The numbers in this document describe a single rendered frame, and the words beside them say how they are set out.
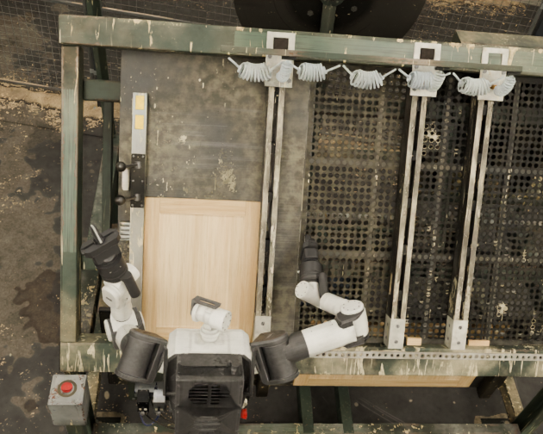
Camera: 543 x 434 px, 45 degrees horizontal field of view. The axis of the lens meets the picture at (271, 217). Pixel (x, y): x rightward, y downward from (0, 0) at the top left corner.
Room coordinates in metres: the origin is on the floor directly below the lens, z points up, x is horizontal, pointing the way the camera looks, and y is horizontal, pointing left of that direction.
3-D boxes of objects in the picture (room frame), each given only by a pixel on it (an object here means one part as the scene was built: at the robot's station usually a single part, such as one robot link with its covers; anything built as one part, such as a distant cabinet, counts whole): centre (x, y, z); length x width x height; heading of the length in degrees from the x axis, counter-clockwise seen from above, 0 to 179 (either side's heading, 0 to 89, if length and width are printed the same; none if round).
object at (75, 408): (1.06, 0.62, 0.84); 0.12 x 0.12 x 0.18; 10
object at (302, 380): (1.68, -0.68, 0.53); 0.90 x 0.02 x 0.55; 100
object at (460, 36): (2.42, -0.96, 1.38); 0.70 x 0.15 x 0.85; 100
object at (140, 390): (1.20, 0.20, 0.69); 0.50 x 0.14 x 0.24; 100
